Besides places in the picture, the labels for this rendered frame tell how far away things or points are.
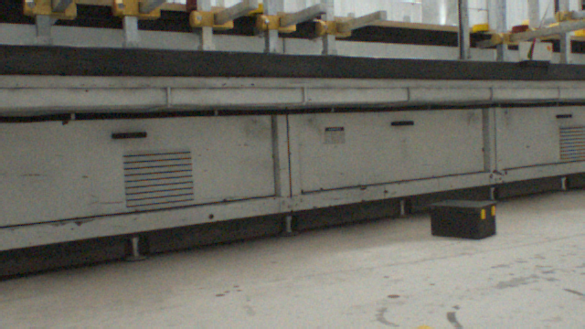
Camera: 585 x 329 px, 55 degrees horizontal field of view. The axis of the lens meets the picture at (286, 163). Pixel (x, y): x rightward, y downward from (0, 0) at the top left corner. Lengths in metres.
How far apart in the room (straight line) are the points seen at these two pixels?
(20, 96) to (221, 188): 0.81
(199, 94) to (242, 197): 0.51
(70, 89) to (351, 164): 1.26
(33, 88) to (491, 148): 2.22
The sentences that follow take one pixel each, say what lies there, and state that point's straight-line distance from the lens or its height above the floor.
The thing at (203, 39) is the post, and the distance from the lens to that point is 1.90.
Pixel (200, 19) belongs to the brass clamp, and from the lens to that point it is 1.90.
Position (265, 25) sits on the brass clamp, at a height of 0.80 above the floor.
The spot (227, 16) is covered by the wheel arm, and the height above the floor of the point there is 0.79.
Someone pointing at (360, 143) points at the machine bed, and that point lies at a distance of 2.53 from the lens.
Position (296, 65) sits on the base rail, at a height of 0.66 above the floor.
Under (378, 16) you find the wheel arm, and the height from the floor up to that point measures 0.80.
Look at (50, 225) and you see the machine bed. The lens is 1.97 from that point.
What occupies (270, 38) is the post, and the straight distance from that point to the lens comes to 2.02.
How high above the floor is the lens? 0.42
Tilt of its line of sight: 3 degrees down
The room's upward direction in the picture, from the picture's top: 3 degrees counter-clockwise
